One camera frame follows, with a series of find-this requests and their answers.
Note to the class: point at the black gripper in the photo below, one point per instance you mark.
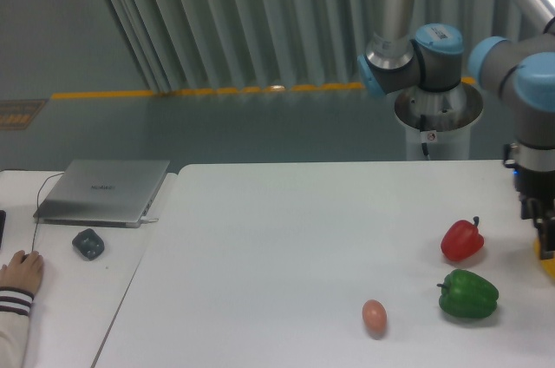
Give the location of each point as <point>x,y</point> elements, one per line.
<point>533,179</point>

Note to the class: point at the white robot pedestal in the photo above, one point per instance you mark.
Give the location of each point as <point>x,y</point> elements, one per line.
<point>438,126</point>

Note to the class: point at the black keyboard edge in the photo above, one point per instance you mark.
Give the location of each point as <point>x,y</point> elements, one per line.
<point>3,217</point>

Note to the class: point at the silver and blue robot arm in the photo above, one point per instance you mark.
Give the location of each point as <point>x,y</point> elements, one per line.
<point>520,74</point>

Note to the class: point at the pleated grey curtain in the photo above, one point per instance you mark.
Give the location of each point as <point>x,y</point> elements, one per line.
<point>212,44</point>

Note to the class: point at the silver closed laptop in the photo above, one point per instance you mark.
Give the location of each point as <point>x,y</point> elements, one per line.
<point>103,193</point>

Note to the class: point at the red bell pepper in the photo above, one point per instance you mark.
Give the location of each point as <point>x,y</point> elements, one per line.
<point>462,240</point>

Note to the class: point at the white striped sleeve forearm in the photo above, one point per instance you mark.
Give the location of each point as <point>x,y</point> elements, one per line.
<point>15,311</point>

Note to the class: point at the brown egg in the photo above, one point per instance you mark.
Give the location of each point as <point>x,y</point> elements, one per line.
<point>374,316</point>

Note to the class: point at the green bell pepper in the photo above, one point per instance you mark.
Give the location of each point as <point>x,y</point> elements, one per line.
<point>467,295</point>

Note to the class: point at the yellow bell pepper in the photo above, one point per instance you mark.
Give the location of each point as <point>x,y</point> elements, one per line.
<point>547,266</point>

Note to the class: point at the person's bare hand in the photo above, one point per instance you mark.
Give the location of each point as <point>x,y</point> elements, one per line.
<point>24,272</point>

